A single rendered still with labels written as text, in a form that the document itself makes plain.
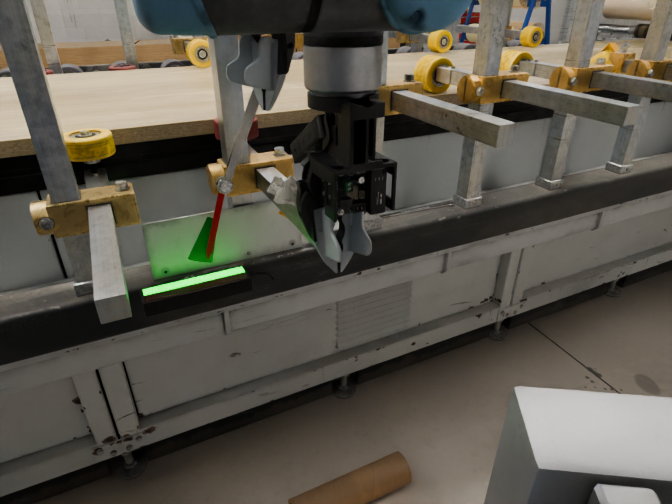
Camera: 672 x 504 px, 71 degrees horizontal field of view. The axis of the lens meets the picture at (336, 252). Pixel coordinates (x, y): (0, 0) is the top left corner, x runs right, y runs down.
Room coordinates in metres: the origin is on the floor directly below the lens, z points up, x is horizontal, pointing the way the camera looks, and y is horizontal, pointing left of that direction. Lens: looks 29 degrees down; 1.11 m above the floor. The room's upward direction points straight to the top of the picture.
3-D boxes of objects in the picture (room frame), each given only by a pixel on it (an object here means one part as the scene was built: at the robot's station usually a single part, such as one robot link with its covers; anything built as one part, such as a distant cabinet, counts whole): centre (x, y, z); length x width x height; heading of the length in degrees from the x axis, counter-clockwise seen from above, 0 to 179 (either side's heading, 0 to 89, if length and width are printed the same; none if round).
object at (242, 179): (0.75, 0.14, 0.85); 0.14 x 0.06 x 0.05; 116
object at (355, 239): (0.48, -0.02, 0.86); 0.06 x 0.03 x 0.09; 26
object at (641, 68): (1.19, -0.76, 0.95); 0.14 x 0.06 x 0.05; 116
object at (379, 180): (0.47, -0.01, 0.96); 0.09 x 0.08 x 0.12; 26
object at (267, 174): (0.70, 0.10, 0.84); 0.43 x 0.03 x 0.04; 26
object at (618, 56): (1.31, -0.71, 0.95); 0.10 x 0.04 x 0.10; 26
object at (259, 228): (0.70, 0.18, 0.75); 0.26 x 0.01 x 0.10; 116
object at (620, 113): (0.94, -0.34, 0.95); 0.50 x 0.04 x 0.04; 26
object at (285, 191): (0.62, 0.06, 0.87); 0.09 x 0.07 x 0.02; 26
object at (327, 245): (0.47, 0.00, 0.86); 0.06 x 0.03 x 0.09; 26
